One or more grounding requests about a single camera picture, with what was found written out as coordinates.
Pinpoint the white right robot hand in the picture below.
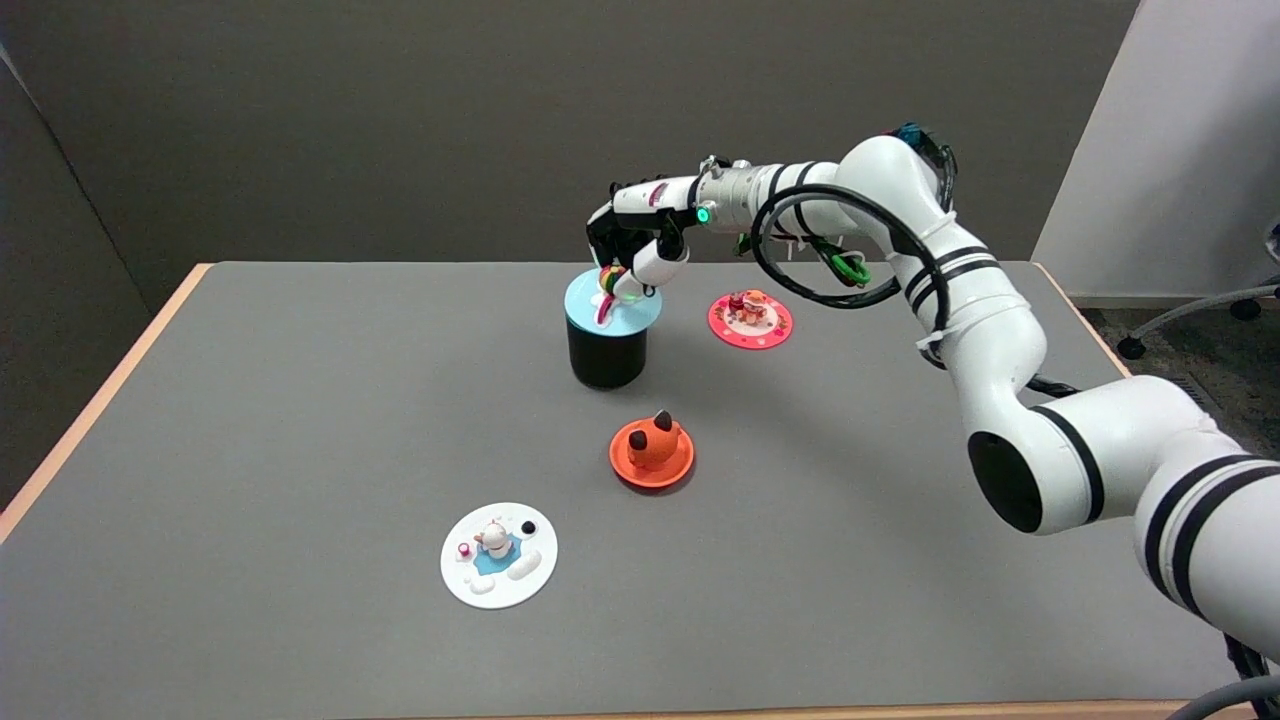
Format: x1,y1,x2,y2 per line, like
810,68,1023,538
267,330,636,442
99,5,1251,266
586,176,703,301

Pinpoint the sky blue balloon cup lid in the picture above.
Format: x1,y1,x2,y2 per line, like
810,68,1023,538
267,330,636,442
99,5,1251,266
564,266,663,337

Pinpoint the black cup teal inside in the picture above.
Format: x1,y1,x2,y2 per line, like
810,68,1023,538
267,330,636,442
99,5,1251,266
566,318,649,391

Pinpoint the pink cup lid with figures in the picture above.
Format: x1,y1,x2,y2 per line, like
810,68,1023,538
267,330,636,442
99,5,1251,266
707,289,795,351

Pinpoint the orange fox cup lid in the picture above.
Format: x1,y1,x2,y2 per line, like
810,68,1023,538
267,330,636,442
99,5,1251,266
609,409,695,490

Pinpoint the white snowy cup lid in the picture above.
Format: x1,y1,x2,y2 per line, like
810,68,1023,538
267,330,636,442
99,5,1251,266
440,502,559,610

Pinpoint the office chair base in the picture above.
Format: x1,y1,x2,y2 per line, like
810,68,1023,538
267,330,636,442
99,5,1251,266
1117,222,1280,361

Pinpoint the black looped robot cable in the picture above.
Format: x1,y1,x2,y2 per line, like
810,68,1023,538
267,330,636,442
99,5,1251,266
749,185,951,311

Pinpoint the grey hose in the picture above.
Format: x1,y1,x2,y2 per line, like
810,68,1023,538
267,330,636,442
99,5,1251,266
1165,676,1280,720

